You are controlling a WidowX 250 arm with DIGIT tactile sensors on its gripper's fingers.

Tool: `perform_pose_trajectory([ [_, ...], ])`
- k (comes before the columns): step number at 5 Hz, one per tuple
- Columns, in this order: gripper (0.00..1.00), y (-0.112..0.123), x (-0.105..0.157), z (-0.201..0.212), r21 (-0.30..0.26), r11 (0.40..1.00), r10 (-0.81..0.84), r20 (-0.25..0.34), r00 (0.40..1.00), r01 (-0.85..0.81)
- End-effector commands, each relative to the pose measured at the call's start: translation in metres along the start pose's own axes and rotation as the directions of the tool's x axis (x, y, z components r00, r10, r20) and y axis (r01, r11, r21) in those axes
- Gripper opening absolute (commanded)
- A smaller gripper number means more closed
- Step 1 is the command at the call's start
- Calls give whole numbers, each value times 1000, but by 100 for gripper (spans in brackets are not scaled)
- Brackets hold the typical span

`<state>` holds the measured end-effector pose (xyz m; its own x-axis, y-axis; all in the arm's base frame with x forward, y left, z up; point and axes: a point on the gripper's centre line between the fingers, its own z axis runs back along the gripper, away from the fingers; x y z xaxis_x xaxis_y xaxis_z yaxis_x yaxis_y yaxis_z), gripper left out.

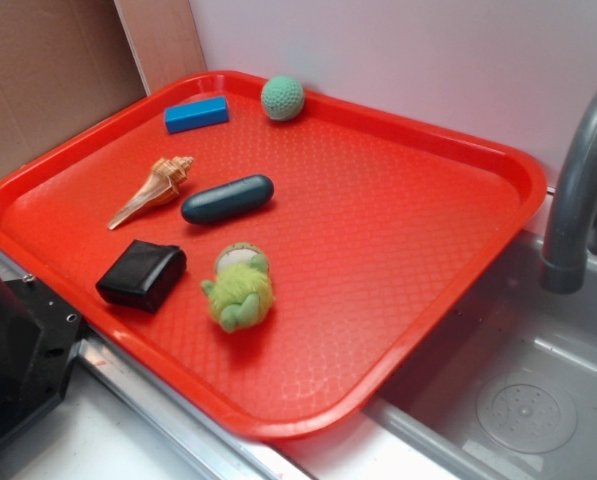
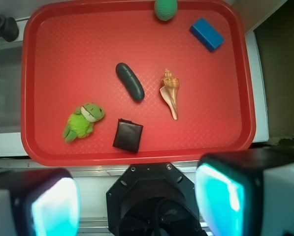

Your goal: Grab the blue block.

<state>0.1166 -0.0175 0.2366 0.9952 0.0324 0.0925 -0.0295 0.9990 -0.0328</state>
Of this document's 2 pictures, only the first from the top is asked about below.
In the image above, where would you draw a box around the blue rectangular block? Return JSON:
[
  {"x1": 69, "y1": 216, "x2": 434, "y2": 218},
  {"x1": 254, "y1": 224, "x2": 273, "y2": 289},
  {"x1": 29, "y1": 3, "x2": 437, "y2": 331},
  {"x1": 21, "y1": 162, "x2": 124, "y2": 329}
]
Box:
[{"x1": 164, "y1": 96, "x2": 229, "y2": 134}]

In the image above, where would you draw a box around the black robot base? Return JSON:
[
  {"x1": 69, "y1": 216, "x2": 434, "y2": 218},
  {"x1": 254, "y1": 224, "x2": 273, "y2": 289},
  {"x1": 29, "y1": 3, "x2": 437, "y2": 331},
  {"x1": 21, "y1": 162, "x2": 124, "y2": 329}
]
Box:
[{"x1": 0, "y1": 276, "x2": 84, "y2": 447}]

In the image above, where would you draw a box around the red plastic tray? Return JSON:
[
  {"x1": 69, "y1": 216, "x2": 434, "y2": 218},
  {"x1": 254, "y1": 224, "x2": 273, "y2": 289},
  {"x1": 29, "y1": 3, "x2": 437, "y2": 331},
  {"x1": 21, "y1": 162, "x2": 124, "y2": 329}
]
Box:
[{"x1": 0, "y1": 72, "x2": 547, "y2": 440}]

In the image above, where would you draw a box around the green fuzzy frog toy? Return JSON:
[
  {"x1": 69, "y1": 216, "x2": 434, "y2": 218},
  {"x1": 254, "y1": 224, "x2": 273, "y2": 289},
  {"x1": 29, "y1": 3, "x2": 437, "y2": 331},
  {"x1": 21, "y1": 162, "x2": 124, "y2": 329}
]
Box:
[{"x1": 200, "y1": 242, "x2": 274, "y2": 333}]

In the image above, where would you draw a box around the dark teal capsule case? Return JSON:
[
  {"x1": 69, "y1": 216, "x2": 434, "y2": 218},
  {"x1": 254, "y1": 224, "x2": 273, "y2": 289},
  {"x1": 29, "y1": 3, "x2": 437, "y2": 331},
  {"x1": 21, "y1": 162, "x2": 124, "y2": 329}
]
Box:
[{"x1": 181, "y1": 174, "x2": 275, "y2": 225}]

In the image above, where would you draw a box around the green textured ball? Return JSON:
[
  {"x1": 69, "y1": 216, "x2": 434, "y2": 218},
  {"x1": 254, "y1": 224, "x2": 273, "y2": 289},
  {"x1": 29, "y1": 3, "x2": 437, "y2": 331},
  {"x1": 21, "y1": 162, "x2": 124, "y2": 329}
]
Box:
[{"x1": 261, "y1": 76, "x2": 305, "y2": 121}]

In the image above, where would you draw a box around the tan spiral seashell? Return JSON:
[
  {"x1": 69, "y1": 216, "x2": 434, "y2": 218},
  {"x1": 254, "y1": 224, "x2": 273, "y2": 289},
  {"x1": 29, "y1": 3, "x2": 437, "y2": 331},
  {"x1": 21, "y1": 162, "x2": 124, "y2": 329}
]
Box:
[{"x1": 107, "y1": 156, "x2": 194, "y2": 230}]

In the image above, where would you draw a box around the black rectangular pouch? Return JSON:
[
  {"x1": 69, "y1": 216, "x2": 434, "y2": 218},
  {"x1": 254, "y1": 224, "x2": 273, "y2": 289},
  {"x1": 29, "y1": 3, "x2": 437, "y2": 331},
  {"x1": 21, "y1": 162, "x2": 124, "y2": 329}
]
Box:
[{"x1": 95, "y1": 240, "x2": 187, "y2": 313}]

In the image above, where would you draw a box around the grey curved faucet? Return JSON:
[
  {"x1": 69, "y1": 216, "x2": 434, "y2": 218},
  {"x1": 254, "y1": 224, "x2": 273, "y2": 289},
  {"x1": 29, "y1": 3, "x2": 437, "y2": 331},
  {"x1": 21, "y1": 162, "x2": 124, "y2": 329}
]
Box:
[{"x1": 539, "y1": 93, "x2": 597, "y2": 294}]

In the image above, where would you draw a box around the grey plastic sink basin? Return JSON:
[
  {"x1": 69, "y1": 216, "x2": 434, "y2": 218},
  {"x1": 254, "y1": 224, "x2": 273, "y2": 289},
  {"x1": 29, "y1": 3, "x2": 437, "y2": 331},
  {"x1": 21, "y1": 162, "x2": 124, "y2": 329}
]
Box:
[{"x1": 366, "y1": 233, "x2": 597, "y2": 479}]

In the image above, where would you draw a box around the sink drain cover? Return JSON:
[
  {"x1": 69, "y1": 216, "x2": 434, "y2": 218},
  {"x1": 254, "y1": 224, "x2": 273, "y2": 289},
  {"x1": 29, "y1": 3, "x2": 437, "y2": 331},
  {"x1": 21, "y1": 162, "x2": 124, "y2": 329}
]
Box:
[{"x1": 476, "y1": 373, "x2": 577, "y2": 454}]

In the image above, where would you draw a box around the brown cardboard panel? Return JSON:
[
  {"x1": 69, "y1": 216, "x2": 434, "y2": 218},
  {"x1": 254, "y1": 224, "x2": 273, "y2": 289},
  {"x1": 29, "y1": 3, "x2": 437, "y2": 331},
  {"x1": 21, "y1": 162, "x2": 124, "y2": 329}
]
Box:
[{"x1": 0, "y1": 1, "x2": 145, "y2": 179}]

